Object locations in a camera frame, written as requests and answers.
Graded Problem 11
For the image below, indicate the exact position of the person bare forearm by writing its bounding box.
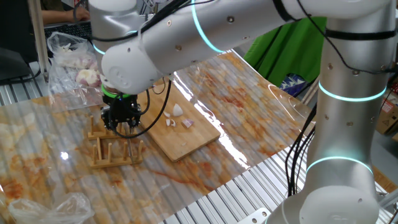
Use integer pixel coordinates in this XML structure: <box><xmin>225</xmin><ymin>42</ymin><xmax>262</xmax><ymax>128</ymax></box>
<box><xmin>42</xmin><ymin>10</ymin><xmax>70</xmax><ymax>26</ymax></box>

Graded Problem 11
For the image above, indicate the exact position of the crumpled clear plastic bag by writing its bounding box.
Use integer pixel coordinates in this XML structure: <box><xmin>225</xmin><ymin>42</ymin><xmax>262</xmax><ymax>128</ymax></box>
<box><xmin>46</xmin><ymin>30</ymin><xmax>105</xmax><ymax>105</ymax></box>
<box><xmin>7</xmin><ymin>192</ymin><xmax>96</xmax><ymax>224</ymax></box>

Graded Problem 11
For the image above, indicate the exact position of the blue white patterned bag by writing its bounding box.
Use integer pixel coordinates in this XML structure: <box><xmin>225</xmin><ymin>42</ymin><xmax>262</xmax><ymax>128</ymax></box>
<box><xmin>279</xmin><ymin>73</ymin><xmax>301</xmax><ymax>96</ymax></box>

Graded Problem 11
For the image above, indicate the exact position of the large white onion piece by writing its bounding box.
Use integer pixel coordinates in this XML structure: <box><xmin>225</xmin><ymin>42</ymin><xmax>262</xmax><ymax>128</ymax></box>
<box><xmin>172</xmin><ymin>103</ymin><xmax>184</xmax><ymax>118</ymax></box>

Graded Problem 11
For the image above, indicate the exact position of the cardboard box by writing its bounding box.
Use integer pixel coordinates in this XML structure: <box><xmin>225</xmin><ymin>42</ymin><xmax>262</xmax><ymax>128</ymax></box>
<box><xmin>374</xmin><ymin>98</ymin><xmax>398</xmax><ymax>136</ymax></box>

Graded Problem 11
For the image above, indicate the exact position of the person torso dark shirt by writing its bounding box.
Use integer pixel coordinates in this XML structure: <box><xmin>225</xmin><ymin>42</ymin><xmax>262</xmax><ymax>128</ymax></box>
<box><xmin>40</xmin><ymin>0</ymin><xmax>65</xmax><ymax>12</ymax></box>

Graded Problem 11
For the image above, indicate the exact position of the peeled white purple onion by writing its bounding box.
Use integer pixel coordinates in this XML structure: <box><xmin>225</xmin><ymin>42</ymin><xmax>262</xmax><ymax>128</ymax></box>
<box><xmin>75</xmin><ymin>68</ymin><xmax>102</xmax><ymax>88</ymax></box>

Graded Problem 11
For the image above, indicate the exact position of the wooden peg rack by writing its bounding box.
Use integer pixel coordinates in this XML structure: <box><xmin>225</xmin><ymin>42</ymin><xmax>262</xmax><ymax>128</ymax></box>
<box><xmin>86</xmin><ymin>114</ymin><xmax>144</xmax><ymax>170</ymax></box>

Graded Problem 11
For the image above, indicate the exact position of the dark grey chair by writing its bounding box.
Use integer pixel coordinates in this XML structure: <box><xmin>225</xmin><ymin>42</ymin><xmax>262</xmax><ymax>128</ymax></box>
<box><xmin>0</xmin><ymin>0</ymin><xmax>41</xmax><ymax>83</ymax></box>

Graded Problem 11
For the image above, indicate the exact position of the black camera cable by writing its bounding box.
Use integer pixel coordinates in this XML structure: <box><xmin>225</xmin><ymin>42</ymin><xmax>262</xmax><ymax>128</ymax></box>
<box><xmin>107</xmin><ymin>79</ymin><xmax>174</xmax><ymax>140</ymax></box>

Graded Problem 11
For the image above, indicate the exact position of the green cloth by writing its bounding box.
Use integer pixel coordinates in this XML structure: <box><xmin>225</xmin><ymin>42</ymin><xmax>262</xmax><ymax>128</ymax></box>
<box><xmin>244</xmin><ymin>17</ymin><xmax>327</xmax><ymax>88</ymax></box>

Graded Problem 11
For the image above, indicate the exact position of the aluminium frame post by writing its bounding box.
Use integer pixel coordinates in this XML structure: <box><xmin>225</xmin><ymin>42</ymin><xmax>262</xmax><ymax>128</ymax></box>
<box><xmin>27</xmin><ymin>0</ymin><xmax>50</xmax><ymax>74</ymax></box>

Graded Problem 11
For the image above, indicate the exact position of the person bare hand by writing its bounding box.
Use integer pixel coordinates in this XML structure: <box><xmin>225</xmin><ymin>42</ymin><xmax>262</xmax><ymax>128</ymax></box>
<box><xmin>67</xmin><ymin>6</ymin><xmax>91</xmax><ymax>22</ymax></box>

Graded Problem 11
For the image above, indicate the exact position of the black keyboard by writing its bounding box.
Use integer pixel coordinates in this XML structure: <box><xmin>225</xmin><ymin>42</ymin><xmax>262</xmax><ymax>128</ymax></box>
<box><xmin>43</xmin><ymin>21</ymin><xmax>93</xmax><ymax>40</ymax></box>

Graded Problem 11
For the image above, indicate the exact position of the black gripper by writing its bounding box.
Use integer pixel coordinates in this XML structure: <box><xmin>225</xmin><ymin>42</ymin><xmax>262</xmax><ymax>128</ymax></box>
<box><xmin>101</xmin><ymin>95</ymin><xmax>141</xmax><ymax>133</ymax></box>

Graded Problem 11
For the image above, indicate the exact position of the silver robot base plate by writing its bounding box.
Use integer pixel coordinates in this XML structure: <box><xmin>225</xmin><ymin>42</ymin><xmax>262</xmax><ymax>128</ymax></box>
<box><xmin>236</xmin><ymin>207</ymin><xmax>271</xmax><ymax>224</ymax></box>

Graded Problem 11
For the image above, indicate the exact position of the black arm cable harness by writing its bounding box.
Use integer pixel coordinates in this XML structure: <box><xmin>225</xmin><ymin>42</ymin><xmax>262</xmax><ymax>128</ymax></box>
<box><xmin>284</xmin><ymin>102</ymin><xmax>318</xmax><ymax>197</ymax></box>

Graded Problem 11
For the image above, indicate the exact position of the marble pattern plastic sheet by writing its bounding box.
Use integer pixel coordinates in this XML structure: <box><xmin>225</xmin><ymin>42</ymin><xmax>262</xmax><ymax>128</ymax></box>
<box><xmin>0</xmin><ymin>51</ymin><xmax>313</xmax><ymax>224</ymax></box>

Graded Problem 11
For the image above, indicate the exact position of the bamboo cutting board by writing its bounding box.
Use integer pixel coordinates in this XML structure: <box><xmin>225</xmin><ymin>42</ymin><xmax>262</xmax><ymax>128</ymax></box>
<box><xmin>136</xmin><ymin>82</ymin><xmax>221</xmax><ymax>162</ymax></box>

